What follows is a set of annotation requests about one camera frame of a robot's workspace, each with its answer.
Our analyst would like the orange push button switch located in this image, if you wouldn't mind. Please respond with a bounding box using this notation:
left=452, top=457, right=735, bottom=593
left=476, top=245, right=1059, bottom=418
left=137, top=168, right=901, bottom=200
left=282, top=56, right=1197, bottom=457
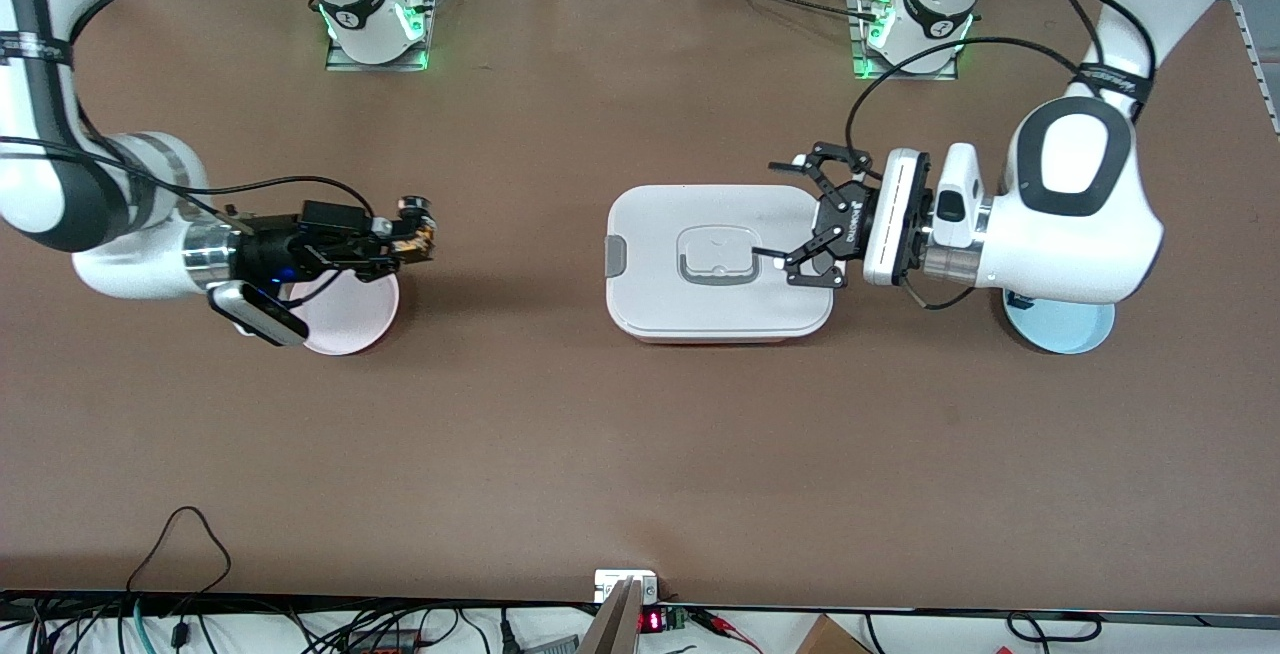
left=397, top=195, right=439, bottom=265

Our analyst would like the pink round plate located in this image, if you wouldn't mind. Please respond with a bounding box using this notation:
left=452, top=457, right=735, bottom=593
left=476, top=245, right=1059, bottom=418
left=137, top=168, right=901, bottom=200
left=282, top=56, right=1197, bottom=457
left=290, top=269, right=401, bottom=356

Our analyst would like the light blue round plate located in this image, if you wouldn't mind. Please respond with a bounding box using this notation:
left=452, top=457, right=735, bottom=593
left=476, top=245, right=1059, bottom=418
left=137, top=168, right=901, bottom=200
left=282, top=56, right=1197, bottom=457
left=1002, top=289, right=1116, bottom=355

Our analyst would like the brown cardboard piece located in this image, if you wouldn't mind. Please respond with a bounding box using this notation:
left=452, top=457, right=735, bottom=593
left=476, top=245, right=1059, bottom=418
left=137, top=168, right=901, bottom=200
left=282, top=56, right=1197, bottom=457
left=795, top=614, right=873, bottom=654

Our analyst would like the red test lead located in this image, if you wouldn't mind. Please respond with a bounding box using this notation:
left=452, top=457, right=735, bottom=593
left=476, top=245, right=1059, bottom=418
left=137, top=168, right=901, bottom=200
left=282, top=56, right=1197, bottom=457
left=690, top=609, right=763, bottom=654

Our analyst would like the small white mounting box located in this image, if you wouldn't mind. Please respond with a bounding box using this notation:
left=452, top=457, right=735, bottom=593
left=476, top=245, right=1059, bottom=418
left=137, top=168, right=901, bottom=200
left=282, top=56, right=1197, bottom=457
left=594, top=569, right=660, bottom=603

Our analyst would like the aluminium profile bar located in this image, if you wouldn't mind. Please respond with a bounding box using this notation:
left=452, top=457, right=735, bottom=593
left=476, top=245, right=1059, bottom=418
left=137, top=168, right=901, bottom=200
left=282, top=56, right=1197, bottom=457
left=578, top=579, right=643, bottom=654

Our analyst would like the right arm black gripper cable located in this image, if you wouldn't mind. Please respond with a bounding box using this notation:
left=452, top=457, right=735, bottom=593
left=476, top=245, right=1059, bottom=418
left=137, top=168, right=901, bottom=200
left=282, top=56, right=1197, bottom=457
left=0, top=134, right=379, bottom=225

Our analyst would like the arm black gripper cable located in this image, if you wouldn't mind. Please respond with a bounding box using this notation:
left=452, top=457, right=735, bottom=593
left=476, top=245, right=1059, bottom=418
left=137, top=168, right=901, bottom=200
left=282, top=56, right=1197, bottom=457
left=846, top=34, right=1151, bottom=175
left=0, top=134, right=379, bottom=225

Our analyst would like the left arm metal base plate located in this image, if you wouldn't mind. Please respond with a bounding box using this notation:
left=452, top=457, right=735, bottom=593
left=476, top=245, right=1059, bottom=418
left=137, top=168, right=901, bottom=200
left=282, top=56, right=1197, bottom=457
left=848, top=0, right=976, bottom=82

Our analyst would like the left arm black gripper cable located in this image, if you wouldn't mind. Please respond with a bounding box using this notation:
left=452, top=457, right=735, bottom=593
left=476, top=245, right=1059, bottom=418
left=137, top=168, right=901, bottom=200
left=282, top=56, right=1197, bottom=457
left=846, top=34, right=1151, bottom=175

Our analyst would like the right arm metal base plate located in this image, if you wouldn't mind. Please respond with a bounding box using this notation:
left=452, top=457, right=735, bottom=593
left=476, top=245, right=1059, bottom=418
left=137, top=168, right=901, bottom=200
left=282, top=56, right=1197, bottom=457
left=325, top=0, right=441, bottom=72

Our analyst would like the black looped cable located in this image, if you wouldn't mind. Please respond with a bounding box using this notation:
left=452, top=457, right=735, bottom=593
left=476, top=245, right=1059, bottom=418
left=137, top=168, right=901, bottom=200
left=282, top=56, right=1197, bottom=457
left=125, top=506, right=233, bottom=600

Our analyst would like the teal cable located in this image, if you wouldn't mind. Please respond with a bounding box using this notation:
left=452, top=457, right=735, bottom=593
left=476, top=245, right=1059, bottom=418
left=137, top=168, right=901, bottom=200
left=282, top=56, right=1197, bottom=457
left=118, top=599, right=153, bottom=654

